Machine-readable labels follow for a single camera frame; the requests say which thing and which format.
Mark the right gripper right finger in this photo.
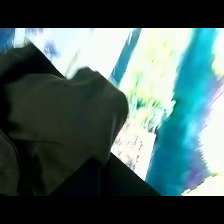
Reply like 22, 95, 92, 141
99, 152, 162, 197

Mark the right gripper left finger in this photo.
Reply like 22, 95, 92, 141
49, 157, 102, 197

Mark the dark olive garment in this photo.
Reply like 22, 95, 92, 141
0, 42, 130, 197

